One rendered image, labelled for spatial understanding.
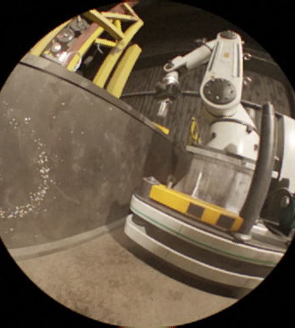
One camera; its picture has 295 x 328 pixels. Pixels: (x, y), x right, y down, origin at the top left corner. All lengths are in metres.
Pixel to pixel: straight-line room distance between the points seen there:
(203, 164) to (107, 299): 0.73
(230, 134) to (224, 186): 0.28
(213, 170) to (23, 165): 0.77
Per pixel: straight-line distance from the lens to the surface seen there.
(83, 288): 0.54
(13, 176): 0.44
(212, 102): 0.74
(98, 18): 0.88
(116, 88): 0.66
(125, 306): 0.52
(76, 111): 0.44
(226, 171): 0.62
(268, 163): 0.45
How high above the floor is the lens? 0.50
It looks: 5 degrees down
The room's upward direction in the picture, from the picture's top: 16 degrees clockwise
